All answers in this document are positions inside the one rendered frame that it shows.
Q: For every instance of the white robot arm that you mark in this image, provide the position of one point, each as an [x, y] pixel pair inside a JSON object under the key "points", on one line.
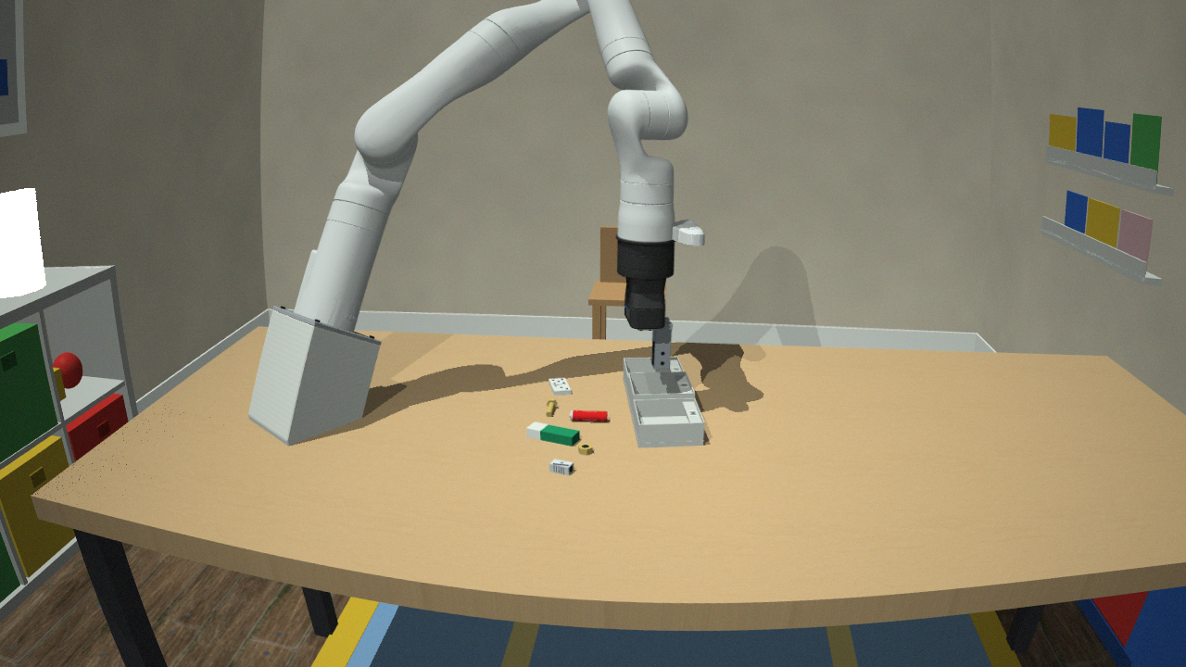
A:
{"points": [[648, 108]]}

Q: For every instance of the silver pencil sharpener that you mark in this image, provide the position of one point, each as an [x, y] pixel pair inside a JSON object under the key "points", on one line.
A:
{"points": [[561, 467]]}

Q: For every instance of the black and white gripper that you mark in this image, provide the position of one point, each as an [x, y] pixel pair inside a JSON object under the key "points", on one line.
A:
{"points": [[645, 257]]}

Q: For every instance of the green and white eraser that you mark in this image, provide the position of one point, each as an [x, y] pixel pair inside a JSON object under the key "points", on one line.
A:
{"points": [[553, 434]]}

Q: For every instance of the grey domino with black dots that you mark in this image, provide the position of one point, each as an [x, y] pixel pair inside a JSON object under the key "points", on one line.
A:
{"points": [[560, 387]]}

